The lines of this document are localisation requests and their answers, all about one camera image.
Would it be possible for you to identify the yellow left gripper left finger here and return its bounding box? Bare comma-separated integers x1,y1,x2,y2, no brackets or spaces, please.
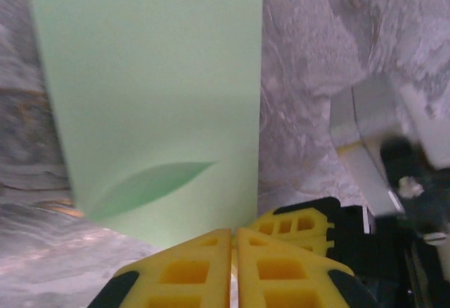
87,229,233,308

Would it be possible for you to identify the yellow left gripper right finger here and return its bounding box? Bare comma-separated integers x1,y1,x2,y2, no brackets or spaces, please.
235,226,379,308

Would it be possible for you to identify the light green paper sheet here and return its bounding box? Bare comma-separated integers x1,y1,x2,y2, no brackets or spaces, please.
22,0,264,249

